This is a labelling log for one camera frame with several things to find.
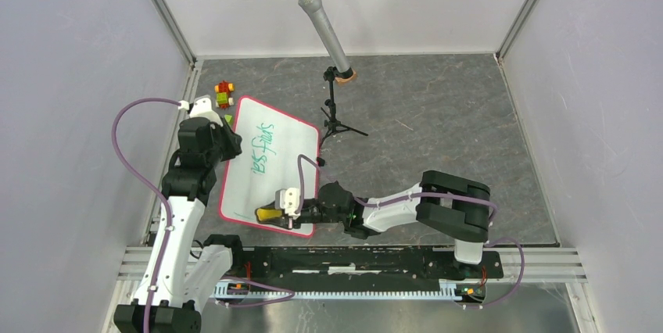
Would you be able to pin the colourful toy block pile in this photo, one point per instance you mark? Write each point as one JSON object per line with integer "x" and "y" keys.
{"x": 224, "y": 92}

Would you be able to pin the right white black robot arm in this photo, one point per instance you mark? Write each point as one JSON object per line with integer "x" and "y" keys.
{"x": 455, "y": 206}

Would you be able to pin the brown wooden block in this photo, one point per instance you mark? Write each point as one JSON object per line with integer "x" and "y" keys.
{"x": 341, "y": 80}

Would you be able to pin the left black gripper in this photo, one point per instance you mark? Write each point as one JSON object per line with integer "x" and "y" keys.
{"x": 235, "y": 141}

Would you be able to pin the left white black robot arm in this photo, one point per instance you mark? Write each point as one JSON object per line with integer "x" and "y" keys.
{"x": 171, "y": 296}

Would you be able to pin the grey microphone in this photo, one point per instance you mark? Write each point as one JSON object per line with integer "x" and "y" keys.
{"x": 340, "y": 67}

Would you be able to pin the white slotted cable duct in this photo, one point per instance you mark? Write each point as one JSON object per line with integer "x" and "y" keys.
{"x": 447, "y": 291}

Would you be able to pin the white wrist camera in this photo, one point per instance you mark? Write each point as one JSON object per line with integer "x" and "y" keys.
{"x": 201, "y": 107}
{"x": 288, "y": 201}

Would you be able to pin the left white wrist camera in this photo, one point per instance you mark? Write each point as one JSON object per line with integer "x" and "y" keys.
{"x": 201, "y": 107}

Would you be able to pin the yellow eraser block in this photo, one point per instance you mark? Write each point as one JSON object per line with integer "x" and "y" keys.
{"x": 264, "y": 215}

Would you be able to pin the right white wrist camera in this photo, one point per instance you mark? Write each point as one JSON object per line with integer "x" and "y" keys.
{"x": 288, "y": 201}

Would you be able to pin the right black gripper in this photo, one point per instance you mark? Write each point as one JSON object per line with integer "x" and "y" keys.
{"x": 285, "y": 223}

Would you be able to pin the pink framed whiteboard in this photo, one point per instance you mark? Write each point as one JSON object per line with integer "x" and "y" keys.
{"x": 271, "y": 142}

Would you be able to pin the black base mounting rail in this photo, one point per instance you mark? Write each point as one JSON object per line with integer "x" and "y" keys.
{"x": 379, "y": 268}

